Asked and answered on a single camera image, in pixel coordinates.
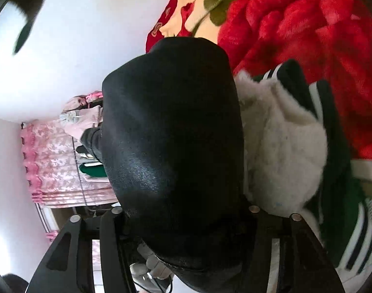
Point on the white fluffy folded garment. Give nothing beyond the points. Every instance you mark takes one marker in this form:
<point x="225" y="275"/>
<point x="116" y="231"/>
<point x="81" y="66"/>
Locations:
<point x="280" y="146"/>

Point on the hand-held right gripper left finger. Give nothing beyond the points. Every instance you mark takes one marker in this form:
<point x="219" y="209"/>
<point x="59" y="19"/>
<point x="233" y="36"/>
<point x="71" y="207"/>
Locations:
<point x="109" y="238"/>

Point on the pink hooded garment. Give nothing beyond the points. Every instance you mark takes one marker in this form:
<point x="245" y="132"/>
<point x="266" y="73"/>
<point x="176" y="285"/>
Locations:
<point x="79" y="113"/>

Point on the pink patterned curtain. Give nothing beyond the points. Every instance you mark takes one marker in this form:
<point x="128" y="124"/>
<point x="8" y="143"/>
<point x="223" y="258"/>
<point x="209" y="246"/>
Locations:
<point x="57" y="164"/>

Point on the red floral blanket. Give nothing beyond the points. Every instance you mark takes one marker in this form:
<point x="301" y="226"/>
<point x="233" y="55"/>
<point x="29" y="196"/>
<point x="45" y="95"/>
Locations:
<point x="295" y="21"/>

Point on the green jacket with striped trim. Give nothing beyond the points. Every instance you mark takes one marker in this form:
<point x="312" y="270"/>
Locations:
<point x="341" y="189"/>

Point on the black leather jacket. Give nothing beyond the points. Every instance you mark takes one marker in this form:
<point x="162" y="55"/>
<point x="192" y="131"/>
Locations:
<point x="173" y="128"/>

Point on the black hanging garment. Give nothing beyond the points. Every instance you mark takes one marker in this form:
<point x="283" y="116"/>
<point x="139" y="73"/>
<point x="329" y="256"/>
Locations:
<point x="91" y="143"/>

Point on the green hanging garment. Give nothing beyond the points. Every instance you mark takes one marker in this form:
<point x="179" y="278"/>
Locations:
<point x="93" y="171"/>

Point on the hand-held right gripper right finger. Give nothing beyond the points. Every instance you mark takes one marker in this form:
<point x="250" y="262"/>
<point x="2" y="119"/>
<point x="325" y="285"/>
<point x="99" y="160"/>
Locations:
<point x="295" y="244"/>

